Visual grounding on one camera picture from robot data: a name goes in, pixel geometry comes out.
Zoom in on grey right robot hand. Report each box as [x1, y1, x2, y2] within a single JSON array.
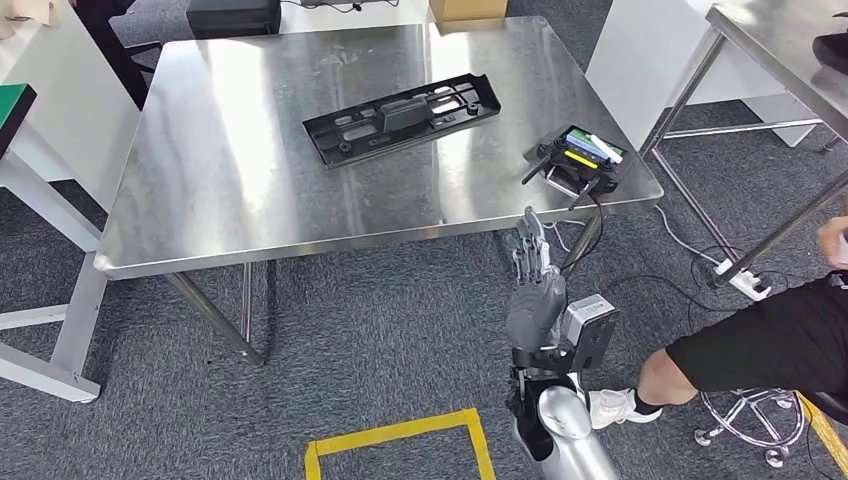
[[505, 206, 569, 352]]

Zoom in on black plastic plate frame part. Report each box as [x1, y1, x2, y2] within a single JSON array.
[[302, 72, 503, 170]]

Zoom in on stainless steel workbench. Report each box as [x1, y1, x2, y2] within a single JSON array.
[[92, 16, 665, 369]]

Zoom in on black controller with screen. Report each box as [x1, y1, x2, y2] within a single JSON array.
[[521, 124, 631, 212]]

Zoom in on yellow floor tape square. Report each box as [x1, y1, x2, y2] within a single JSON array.
[[304, 408, 497, 480], [794, 392, 848, 475]]

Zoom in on white power strip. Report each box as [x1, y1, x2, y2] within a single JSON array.
[[714, 258, 773, 303]]

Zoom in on white partition panel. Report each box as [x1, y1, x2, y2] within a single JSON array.
[[586, 0, 823, 150]]

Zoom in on chrome stool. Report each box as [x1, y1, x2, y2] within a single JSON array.
[[694, 387, 848, 468]]

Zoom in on brown cardboard box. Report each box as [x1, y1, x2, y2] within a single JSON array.
[[428, 0, 510, 24]]

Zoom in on white desk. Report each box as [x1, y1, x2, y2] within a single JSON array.
[[278, 0, 432, 34]]

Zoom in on stainless steel table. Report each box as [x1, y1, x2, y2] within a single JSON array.
[[639, 0, 848, 289]]

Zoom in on black carry case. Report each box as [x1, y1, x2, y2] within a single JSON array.
[[185, 0, 283, 40]]

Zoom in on white table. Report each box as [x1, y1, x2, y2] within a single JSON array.
[[0, 0, 144, 405]]

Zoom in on green topped black block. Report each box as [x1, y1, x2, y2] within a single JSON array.
[[0, 82, 38, 159]]

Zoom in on beige cloth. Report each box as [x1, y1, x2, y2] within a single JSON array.
[[0, 0, 64, 40]]

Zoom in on black floor cable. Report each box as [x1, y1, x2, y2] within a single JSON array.
[[599, 245, 743, 333]]

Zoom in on white floor cable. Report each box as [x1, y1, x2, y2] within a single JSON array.
[[652, 205, 723, 266]]

